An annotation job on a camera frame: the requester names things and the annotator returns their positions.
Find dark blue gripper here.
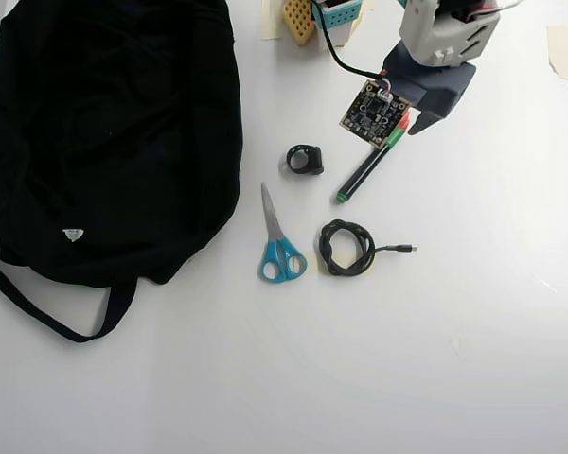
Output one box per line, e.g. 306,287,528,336
382,42,477,137

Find black camera cable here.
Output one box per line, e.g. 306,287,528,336
311,0,385,79

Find black fabric bag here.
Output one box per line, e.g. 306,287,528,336
0,0,245,344

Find yellow perforated base block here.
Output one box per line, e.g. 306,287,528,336
281,0,316,47

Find coiled black USB cable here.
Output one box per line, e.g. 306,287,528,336
318,218,419,278

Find green black marker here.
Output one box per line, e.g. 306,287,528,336
335,123,410,205

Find camera circuit board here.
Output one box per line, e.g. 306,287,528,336
338,79,411,148

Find red white servo wire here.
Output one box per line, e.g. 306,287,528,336
470,0,523,16

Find beige masking tape strip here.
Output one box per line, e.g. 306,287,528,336
545,25,568,81
259,0,286,42

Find black plastic ring clip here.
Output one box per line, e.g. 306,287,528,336
278,144,326,177

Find blue handled scissors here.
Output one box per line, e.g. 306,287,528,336
257,182,309,285

